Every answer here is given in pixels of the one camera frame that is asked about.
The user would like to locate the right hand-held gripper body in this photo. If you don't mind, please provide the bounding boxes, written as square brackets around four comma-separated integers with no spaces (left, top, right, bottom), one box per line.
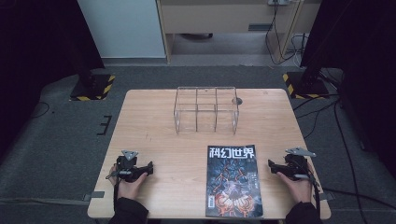
[279,147,317,182]

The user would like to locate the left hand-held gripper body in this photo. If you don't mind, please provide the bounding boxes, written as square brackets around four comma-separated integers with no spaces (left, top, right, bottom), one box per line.
[115,149,143,184]

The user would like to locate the black hanging cables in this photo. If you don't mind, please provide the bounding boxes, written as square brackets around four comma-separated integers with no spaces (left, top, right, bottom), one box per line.
[264,0,310,66]

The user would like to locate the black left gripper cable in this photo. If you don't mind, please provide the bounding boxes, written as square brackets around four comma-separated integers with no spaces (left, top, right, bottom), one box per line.
[106,170,121,213]

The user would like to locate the person's left hand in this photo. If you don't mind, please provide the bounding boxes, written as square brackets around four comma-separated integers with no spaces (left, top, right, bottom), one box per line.
[108,164,149,201]

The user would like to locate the black curtain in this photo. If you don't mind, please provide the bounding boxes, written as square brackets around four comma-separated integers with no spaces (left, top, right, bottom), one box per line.
[300,0,396,180]
[0,0,106,162]

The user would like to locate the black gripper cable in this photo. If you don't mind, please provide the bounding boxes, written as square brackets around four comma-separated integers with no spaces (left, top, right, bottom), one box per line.
[106,170,121,213]
[303,169,322,217]

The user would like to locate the grey tape strip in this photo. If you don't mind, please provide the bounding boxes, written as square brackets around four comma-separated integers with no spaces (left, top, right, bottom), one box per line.
[83,190,106,202]
[318,191,336,202]

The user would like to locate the striped-edge black stand base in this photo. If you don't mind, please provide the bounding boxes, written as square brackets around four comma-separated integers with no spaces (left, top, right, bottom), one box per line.
[282,71,331,100]
[69,73,117,102]

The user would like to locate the dark illustrated magazine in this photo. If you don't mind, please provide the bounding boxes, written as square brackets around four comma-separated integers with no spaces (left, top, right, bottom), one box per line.
[205,144,264,218]

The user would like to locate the person's right hand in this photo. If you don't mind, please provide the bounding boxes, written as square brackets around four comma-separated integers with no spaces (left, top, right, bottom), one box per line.
[276,163,314,205]

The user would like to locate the thin black floor cable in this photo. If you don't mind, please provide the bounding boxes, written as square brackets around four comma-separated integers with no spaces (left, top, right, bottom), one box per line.
[30,101,51,119]

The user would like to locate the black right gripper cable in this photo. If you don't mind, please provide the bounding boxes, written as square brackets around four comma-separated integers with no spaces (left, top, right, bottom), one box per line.
[303,169,322,217]

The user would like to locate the white cabinet panel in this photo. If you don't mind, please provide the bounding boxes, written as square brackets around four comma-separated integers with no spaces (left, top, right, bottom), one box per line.
[77,0,166,59]

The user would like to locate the clear acrylic divided rack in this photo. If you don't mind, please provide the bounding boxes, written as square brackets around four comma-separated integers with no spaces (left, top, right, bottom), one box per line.
[173,86,240,135]

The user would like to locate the light wooden desk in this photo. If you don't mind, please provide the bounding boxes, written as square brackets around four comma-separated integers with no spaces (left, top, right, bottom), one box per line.
[156,0,322,64]

